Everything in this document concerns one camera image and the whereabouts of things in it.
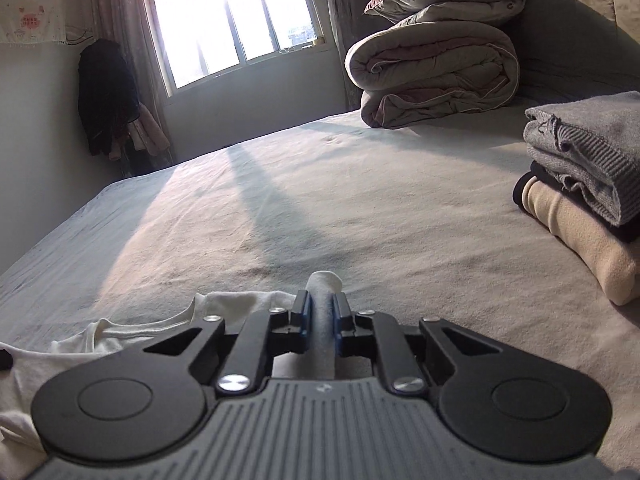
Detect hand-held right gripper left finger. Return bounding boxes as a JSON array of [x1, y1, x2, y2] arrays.
[[142, 290, 313, 395]]

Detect grey bed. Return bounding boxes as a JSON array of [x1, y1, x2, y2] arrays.
[[0, 0, 640, 468]]

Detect hanging dark clothes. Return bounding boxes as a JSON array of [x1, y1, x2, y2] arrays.
[[77, 38, 142, 158]]

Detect window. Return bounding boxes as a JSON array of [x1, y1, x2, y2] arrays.
[[140, 0, 333, 96]]

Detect white bear print sweatshirt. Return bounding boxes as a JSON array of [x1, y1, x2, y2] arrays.
[[0, 270, 346, 461]]

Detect folded black garment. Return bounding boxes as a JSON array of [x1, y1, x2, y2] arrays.
[[512, 160, 640, 243]]

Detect hanging pink clothes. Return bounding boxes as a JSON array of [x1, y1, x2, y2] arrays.
[[107, 102, 171, 162]]

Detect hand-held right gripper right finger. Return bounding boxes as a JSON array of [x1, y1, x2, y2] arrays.
[[332, 292, 506, 394]]

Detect white wall cloth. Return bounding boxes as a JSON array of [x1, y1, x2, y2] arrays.
[[0, 0, 67, 47]]

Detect grey patterned curtain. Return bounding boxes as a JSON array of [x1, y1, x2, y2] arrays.
[[320, 0, 396, 111]]

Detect folded cream garment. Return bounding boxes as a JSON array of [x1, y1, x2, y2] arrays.
[[520, 177, 640, 306]]

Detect folded beige pink quilt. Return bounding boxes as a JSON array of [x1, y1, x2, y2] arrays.
[[346, 21, 521, 129]]

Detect folded grey sweater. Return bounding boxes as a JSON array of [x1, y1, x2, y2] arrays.
[[523, 91, 640, 227]]

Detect pink patterned curtain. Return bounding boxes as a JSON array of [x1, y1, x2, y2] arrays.
[[90, 0, 173, 163]]

